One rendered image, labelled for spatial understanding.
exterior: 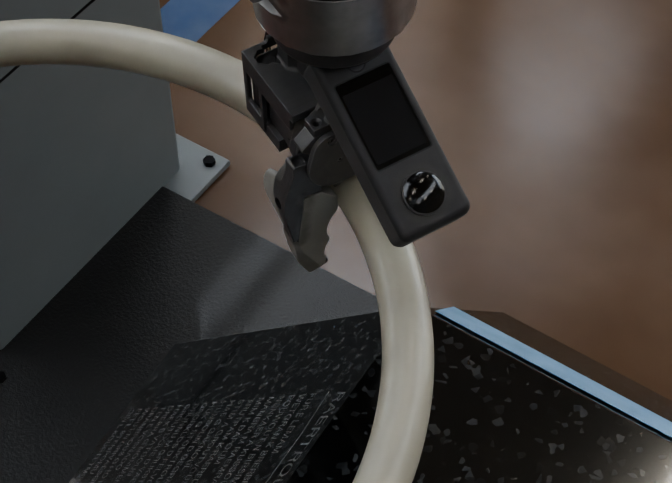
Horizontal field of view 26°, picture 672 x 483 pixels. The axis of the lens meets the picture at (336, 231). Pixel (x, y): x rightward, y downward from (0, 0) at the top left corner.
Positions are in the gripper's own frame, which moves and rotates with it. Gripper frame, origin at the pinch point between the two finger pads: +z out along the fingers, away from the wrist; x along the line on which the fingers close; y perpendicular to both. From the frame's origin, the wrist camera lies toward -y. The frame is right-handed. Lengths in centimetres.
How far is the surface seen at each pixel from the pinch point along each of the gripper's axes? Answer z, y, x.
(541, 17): 92, 81, -84
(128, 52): -8.1, 15.9, 7.5
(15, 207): 66, 68, 8
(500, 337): 8.0, -6.9, -7.5
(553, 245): 90, 41, -58
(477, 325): 8.0, -5.3, -6.7
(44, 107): 55, 72, 1
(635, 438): 5.3, -18.9, -9.3
